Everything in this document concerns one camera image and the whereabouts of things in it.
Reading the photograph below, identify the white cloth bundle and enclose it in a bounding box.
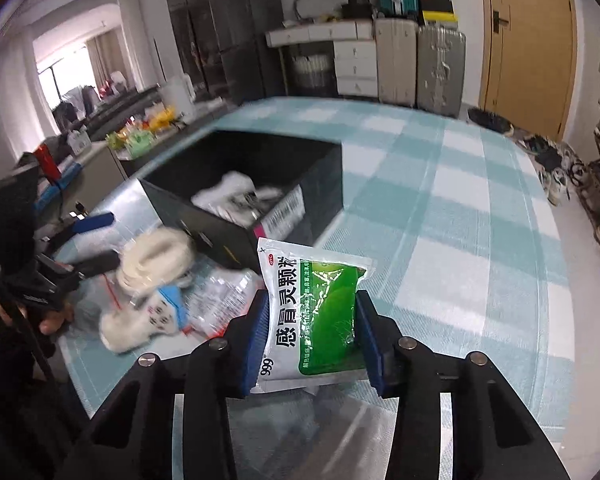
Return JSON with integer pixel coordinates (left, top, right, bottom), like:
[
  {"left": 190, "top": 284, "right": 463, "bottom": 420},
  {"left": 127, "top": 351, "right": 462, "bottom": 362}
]
[{"left": 192, "top": 171, "right": 283, "bottom": 223}]

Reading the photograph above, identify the pile of assorted shoes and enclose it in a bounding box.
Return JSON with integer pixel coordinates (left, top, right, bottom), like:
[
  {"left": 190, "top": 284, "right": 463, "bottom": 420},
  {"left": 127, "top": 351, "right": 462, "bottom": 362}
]
[{"left": 517, "top": 130, "right": 587, "bottom": 206}]

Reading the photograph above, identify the pile of snack packets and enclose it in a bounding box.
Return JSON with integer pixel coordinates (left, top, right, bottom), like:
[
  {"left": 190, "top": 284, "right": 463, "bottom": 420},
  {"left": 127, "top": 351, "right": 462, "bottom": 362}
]
[{"left": 105, "top": 105, "right": 181, "bottom": 153}]

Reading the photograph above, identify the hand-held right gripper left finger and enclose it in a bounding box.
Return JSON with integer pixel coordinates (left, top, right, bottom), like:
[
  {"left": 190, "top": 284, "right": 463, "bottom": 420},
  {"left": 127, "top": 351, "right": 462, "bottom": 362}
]
[{"left": 55, "top": 290, "right": 272, "bottom": 480}]

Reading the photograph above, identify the clear zip bag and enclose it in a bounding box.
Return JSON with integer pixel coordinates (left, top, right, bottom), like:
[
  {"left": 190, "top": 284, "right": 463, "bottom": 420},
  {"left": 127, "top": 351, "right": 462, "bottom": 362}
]
[
  {"left": 72, "top": 275, "right": 131, "bottom": 337},
  {"left": 180, "top": 267, "right": 266, "bottom": 341}
]

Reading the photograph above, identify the beige suitcase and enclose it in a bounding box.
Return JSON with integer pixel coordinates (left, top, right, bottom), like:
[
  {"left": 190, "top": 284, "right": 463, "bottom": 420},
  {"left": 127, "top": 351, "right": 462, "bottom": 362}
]
[{"left": 374, "top": 17, "right": 419, "bottom": 107}]

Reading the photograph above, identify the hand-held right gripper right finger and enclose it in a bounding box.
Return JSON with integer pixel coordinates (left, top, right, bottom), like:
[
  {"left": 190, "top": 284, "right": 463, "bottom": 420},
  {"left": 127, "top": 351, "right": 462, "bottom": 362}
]
[{"left": 355, "top": 290, "right": 572, "bottom": 480}]

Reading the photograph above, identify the white appliance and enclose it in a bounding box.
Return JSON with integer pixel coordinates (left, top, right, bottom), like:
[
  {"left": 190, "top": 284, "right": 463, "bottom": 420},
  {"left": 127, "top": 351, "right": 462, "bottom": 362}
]
[{"left": 157, "top": 74, "right": 197, "bottom": 121}]

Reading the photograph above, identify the dark grey wardrobe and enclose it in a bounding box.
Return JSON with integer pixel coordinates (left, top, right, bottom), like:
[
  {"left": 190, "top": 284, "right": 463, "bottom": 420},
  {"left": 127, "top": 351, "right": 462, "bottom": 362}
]
[{"left": 162, "top": 0, "right": 286, "bottom": 106}]

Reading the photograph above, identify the white rope coil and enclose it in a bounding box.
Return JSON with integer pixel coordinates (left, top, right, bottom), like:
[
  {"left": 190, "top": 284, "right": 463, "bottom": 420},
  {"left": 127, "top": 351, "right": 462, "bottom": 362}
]
[{"left": 116, "top": 227, "right": 196, "bottom": 293}]

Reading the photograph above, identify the dark sofa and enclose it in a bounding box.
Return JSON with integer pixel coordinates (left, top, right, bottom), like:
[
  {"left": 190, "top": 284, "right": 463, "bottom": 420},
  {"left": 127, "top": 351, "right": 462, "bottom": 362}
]
[{"left": 87, "top": 87, "right": 161, "bottom": 141}]

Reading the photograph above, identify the grey laundry basket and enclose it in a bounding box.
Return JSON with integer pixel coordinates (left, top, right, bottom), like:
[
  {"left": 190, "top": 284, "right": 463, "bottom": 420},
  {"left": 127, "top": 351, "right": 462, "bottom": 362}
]
[{"left": 287, "top": 52, "right": 337, "bottom": 96}]

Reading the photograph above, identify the black storage box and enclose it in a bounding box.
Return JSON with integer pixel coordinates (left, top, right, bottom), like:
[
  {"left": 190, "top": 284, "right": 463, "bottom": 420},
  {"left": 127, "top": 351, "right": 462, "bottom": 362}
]
[{"left": 137, "top": 130, "right": 344, "bottom": 272}]

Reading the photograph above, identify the silver suitcase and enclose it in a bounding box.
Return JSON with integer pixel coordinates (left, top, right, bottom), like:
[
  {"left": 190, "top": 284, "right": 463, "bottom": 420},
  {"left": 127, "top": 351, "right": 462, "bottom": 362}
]
[{"left": 416, "top": 24, "right": 467, "bottom": 118}]

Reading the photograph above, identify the white desk with drawers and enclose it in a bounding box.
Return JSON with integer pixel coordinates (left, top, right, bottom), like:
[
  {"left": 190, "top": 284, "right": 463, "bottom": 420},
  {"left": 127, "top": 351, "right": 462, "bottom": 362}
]
[{"left": 266, "top": 20, "right": 380, "bottom": 98}]

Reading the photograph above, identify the green white sachet packet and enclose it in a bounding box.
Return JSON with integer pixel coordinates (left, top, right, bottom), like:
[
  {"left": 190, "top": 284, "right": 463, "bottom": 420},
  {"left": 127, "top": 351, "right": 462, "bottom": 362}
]
[{"left": 256, "top": 237, "right": 376, "bottom": 395}]

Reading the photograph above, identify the yellow black shoe box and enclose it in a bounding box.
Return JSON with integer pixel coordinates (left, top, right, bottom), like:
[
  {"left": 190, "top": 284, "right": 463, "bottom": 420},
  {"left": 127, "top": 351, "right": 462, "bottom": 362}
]
[{"left": 422, "top": 10, "right": 460, "bottom": 26}]

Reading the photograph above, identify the wooden door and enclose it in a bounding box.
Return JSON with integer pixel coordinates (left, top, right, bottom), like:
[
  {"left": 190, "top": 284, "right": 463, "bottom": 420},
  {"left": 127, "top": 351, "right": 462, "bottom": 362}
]
[{"left": 480, "top": 0, "right": 578, "bottom": 141}]

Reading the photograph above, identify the beige curtain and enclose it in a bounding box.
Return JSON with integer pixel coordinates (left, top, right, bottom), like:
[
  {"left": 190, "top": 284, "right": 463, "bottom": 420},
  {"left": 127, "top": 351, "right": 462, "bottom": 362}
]
[{"left": 85, "top": 30, "right": 126, "bottom": 96}]

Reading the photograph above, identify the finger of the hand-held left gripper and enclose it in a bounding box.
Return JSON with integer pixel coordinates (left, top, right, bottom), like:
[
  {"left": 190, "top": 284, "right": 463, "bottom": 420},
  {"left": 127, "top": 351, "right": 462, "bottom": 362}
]
[
  {"left": 45, "top": 212, "right": 115, "bottom": 244},
  {"left": 36, "top": 252, "right": 122, "bottom": 277}
]

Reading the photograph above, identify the teal checkered tablecloth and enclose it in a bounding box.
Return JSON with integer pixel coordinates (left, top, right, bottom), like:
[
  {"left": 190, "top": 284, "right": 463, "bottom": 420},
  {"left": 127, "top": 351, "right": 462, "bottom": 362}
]
[{"left": 55, "top": 96, "right": 566, "bottom": 480}]

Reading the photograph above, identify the person's left hand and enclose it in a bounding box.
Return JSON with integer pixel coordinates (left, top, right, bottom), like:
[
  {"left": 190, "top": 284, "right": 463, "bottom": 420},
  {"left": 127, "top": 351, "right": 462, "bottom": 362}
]
[{"left": 35, "top": 307, "right": 76, "bottom": 337}]

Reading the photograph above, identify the white packet with red edge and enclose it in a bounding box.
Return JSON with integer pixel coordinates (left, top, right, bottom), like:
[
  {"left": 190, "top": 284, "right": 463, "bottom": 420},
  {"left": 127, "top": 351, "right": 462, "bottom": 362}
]
[{"left": 252, "top": 185, "right": 306, "bottom": 238}]

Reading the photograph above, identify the white sock with blue trim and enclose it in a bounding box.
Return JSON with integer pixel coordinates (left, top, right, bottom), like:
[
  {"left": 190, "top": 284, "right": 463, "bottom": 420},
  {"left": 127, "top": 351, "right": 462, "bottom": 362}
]
[{"left": 100, "top": 284, "right": 188, "bottom": 353}]

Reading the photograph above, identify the grey side cabinet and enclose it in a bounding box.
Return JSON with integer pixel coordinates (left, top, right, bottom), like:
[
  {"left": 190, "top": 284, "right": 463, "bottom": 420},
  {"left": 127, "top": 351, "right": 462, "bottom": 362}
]
[{"left": 75, "top": 140, "right": 131, "bottom": 211}]

